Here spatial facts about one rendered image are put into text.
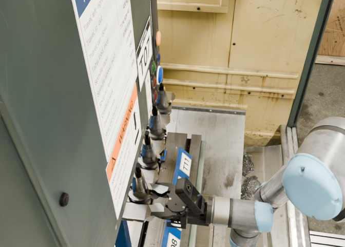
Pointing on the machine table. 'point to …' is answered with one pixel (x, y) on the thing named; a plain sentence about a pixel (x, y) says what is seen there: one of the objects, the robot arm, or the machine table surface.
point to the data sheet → (107, 53)
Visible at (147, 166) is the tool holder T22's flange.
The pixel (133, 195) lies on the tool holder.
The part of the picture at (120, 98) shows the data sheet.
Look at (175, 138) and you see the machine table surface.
